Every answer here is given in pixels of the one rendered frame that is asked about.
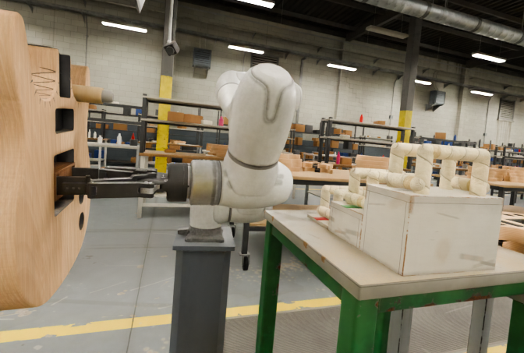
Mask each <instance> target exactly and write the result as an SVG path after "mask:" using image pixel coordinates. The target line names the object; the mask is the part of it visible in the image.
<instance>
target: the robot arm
mask: <svg viewBox="0 0 524 353"><path fill-rule="evenodd" d="M215 93H216V98H217V99H218V103H219V105H220V106H221V108H222V110H223V112H224V114H225V116H226V118H227V119H228V129H229V133H228V137H229V141H228V150H227V154H226V155H225V158H224V160H223V161H201V160H192V161H191V163H190V166H188V163H169V164H168V173H162V172H158V170H157V169H156V168H116V167H109V166H107V167H105V168H100V169H99V168H72V176H56V185H57V195H87V198H88V199H100V198H134V197H140V198H148V199H151V198H154V194H156V192H166V193H167V194H166V200H167V201H169V202H186V199H189V204H190V214H189V218H190V224H189V227H187V228H179V229H178V235H186V237H185V242H219V243H223V242H225V239H224V238H223V235H222V232H223V228H221V223H225V222H235V223H254V222H259V221H263V220H265V218H264V211H265V210H272V208H273V206H276V205H278V204H281V203H284V202H285V201H286V200H287V199H288V198H289V197H290V194H291V192H292V185H293V178H292V173H291V171H290V170H289V169H288V168H287V167H286V166H284V164H282V163H280V162H279V161H278V160H279V157H280V155H281V152H282V151H283V149H284V147H285V143H286V140H287V139H288V136H289V131H290V129H291V125H292V120H293V116H294V112H295V111H297V110H298V109H299V107H300V105H301V103H302V99H303V92H302V89H301V87H300V86H299V85H298V84H296V83H295V82H294V80H293V79H292V77H291V76H290V75H289V73H288V72H287V71H286V70H284V69H283V68H282V67H280V66H278V65H274V64H269V63H263V64H259V65H256V66H254V67H252V68H250V69H249V70H248V71H247V72H236V71H232V70H231V71H227V72H224V73H223V74H221V76H220V77H219V78H218V81H217V83H216V89H215ZM96 187H97V190H96Z"/></svg>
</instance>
